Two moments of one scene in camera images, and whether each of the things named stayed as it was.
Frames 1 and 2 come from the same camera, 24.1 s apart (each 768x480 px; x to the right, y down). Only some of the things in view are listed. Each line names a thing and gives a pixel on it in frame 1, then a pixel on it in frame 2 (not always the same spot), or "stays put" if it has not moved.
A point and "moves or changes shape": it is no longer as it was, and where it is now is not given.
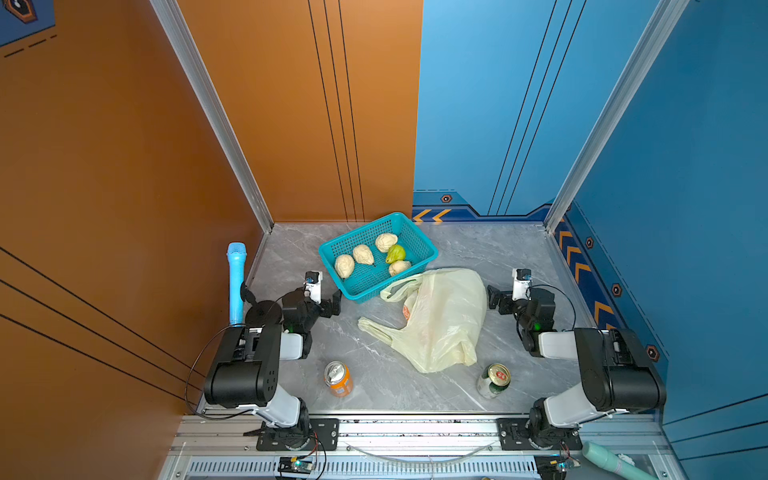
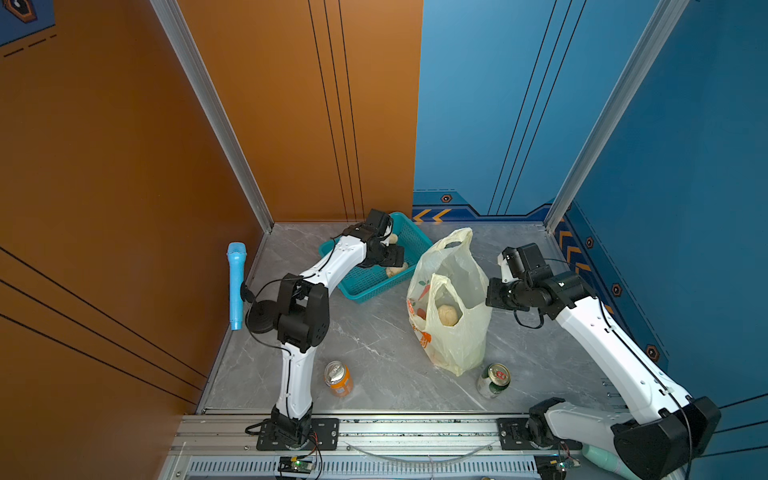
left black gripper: [326, 311] -> [396, 258]
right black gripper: [496, 297] -> [492, 297]
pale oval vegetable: [396, 267] stays put
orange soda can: [339, 379] stays put
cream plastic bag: [445, 315] moves or changes shape
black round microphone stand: [261, 313] stays put
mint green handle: [613, 463] stays put
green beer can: [494, 380] stays put
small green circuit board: [295, 466] stays put
